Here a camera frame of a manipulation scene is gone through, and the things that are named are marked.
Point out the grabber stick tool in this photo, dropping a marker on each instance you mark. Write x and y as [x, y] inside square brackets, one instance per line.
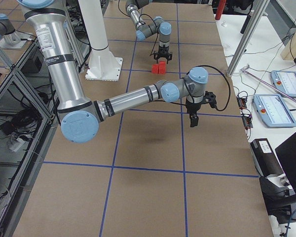
[267, 84]

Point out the aluminium frame rack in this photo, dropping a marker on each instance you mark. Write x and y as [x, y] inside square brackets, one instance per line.
[27, 100]

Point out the red fire extinguisher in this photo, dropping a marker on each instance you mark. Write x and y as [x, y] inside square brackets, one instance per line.
[220, 9]

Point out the near teach pendant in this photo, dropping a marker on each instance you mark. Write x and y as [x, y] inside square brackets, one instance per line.
[273, 111]

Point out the aluminium frame post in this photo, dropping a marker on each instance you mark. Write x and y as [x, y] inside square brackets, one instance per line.
[252, 24]

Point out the black monitor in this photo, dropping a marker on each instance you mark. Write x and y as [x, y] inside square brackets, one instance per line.
[286, 154]

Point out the black box with label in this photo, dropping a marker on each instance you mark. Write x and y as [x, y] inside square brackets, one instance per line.
[264, 158]

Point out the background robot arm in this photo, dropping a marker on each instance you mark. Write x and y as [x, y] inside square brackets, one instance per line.
[10, 38]

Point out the teach pendant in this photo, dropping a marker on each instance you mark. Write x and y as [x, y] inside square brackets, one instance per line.
[273, 111]
[285, 81]

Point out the far teach pendant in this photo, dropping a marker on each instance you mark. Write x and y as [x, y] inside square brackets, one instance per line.
[285, 81]

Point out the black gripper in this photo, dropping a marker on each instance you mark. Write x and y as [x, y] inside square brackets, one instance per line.
[193, 108]
[163, 49]

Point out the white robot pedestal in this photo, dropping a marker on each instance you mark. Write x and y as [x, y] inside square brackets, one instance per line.
[102, 64]

